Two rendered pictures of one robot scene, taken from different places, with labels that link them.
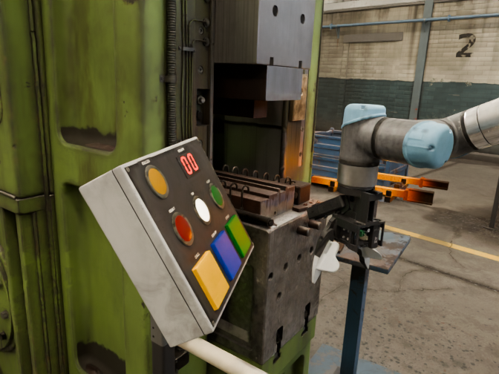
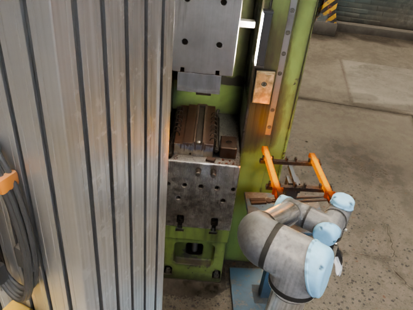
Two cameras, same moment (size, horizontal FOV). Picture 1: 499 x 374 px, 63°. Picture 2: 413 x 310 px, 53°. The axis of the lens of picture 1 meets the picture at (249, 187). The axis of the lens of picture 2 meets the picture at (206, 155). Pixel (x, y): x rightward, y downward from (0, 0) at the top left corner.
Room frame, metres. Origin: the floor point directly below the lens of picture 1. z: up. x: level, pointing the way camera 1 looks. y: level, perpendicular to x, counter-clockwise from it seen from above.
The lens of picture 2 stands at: (0.24, -1.55, 2.11)
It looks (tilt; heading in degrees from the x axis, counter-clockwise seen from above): 34 degrees down; 54
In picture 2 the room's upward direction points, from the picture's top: 6 degrees clockwise
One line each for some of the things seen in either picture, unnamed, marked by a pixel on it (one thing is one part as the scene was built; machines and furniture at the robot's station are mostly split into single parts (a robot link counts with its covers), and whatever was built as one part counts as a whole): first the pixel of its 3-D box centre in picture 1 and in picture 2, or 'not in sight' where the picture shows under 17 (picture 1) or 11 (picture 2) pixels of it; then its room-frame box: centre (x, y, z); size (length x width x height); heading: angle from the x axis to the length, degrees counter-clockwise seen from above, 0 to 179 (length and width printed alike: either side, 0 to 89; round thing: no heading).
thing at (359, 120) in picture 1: (363, 134); not in sight; (0.76, -0.21, 1.23); 0.09 x 0.08 x 0.11; 40
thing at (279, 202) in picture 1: (226, 189); (195, 127); (1.35, 0.08, 0.96); 0.42 x 0.20 x 0.09; 55
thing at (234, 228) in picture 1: (236, 236); not in sight; (0.80, 0.02, 1.01); 0.07 x 0.05 x 0.07; 170
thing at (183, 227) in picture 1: (183, 228); not in sight; (0.61, 0.10, 1.09); 0.05 x 0.03 x 0.04; 145
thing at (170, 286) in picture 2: not in sight; (182, 279); (1.20, -0.13, 0.01); 0.58 x 0.39 x 0.01; 145
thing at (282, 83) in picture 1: (229, 81); (201, 66); (1.35, 0.08, 1.32); 0.42 x 0.20 x 0.10; 55
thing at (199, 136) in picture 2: (231, 178); (200, 122); (1.37, 0.06, 0.99); 0.42 x 0.05 x 0.01; 55
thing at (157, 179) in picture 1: (157, 181); not in sight; (0.62, 0.14, 1.16); 0.05 x 0.03 x 0.04; 145
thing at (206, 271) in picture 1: (209, 280); not in sight; (0.60, 0.06, 1.01); 0.07 x 0.05 x 0.07; 170
